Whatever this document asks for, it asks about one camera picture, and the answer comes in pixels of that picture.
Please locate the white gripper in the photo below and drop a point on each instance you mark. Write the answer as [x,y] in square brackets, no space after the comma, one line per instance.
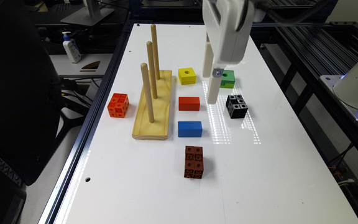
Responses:
[228,24]

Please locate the blue rectangular block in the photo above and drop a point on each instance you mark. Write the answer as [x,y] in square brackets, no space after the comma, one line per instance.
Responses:
[188,129]

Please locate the green block with hole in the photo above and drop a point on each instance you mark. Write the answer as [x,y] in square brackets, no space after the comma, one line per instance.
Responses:
[228,79]

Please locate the yellow block with hole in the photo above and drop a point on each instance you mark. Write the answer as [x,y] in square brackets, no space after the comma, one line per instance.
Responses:
[186,76]

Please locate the black interlocking cube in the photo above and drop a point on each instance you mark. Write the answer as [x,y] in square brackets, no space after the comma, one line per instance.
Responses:
[236,106]

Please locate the red rectangular block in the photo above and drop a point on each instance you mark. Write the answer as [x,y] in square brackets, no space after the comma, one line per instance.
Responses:
[189,103]

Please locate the middle wooden peg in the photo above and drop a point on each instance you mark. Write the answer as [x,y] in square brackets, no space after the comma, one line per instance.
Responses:
[153,84]

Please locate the wooden peg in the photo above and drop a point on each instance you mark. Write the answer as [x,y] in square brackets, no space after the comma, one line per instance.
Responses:
[147,91]
[153,84]
[155,50]

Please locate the front wooden peg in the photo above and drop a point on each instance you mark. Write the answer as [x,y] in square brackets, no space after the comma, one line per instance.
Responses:
[147,91]

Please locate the rear wooden peg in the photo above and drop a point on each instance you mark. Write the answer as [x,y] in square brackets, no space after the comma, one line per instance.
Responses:
[155,50]

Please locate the wooden peg base board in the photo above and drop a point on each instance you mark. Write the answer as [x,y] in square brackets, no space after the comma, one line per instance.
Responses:
[158,130]

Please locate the orange interlocking cube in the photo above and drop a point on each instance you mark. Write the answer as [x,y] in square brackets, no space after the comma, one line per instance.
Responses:
[118,105]

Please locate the brown interlocking cube block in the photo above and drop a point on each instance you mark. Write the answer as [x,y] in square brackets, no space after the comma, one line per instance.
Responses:
[194,166]

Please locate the grey monitor stand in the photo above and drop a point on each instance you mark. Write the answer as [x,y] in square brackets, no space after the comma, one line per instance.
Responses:
[89,15]

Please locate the white lotion pump bottle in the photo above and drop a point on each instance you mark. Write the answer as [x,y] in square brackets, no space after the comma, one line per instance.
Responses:
[71,48]

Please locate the black office chair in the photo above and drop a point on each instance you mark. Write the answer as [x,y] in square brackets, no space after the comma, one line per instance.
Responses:
[34,116]

